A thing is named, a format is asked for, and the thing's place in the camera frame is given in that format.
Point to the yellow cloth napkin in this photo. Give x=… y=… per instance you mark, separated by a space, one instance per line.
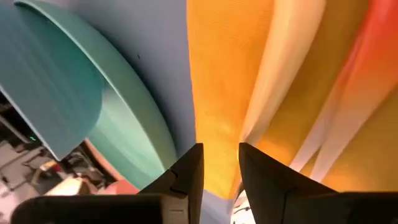
x=217 y=77

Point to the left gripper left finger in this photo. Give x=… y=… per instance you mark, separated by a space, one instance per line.
x=192 y=174

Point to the teal round plate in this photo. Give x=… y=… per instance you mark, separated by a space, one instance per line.
x=130 y=130

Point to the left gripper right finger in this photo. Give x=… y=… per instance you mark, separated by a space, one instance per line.
x=267 y=180

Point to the pink ribbed cup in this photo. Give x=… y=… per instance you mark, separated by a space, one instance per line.
x=124 y=188

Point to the blue ribbed bowl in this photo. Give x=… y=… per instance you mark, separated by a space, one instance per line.
x=46 y=77

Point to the light blue plastic tray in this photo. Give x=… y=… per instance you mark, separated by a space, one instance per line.
x=149 y=46

